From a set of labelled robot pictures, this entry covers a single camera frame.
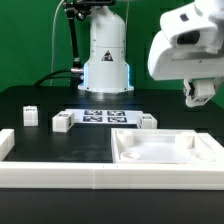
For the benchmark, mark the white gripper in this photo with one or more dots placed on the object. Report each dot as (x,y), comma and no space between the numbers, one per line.
(189,45)

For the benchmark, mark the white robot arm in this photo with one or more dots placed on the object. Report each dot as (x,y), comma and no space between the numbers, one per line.
(106,71)

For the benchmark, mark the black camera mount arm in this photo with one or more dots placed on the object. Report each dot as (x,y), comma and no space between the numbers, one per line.
(79,10)

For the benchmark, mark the white marker tag sheet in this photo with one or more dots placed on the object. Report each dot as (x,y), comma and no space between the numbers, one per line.
(105,116)

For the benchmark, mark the white U-shaped fence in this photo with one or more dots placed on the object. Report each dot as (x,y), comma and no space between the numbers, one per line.
(105,175)

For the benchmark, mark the white square table top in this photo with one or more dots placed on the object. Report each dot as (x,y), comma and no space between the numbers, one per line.
(164,146)

